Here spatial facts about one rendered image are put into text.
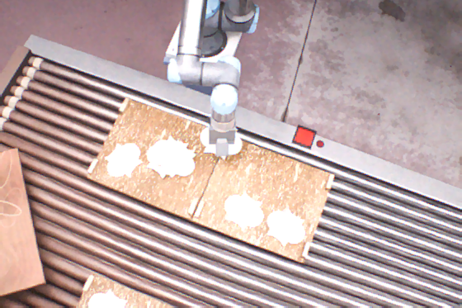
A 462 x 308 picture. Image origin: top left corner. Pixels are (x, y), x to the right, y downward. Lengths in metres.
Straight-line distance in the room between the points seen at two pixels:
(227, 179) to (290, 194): 0.23
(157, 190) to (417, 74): 2.06
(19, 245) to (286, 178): 0.96
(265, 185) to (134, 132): 0.51
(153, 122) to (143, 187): 0.26
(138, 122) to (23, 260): 0.67
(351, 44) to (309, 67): 0.34
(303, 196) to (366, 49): 1.72
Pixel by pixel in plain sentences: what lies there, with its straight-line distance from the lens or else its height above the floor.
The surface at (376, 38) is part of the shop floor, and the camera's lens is 3.67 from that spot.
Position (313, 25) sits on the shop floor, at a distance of 3.61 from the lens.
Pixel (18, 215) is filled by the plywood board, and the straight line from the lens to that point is 1.97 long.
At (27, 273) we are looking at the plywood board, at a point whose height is 1.04.
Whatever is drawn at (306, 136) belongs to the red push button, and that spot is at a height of 0.93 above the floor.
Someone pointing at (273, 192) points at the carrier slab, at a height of 0.94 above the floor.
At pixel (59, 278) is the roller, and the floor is 0.92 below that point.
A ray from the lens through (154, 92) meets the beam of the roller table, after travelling 2.22.
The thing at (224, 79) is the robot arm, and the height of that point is 1.37.
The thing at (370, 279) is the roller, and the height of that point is 0.92.
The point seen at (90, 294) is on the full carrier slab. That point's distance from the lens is 1.95.
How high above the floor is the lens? 2.83
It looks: 64 degrees down
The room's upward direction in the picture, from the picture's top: 7 degrees clockwise
